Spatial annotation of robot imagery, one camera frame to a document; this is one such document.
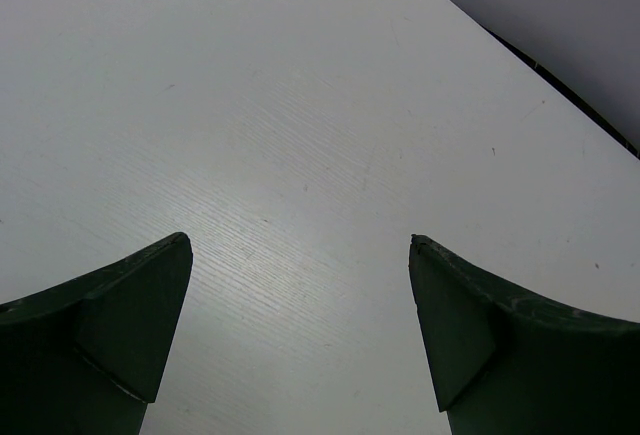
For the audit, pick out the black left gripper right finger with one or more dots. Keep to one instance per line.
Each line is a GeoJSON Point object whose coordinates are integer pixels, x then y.
{"type": "Point", "coordinates": [506, 360]}

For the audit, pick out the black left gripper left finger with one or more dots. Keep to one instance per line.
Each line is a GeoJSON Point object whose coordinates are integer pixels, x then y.
{"type": "Point", "coordinates": [87, 356]}

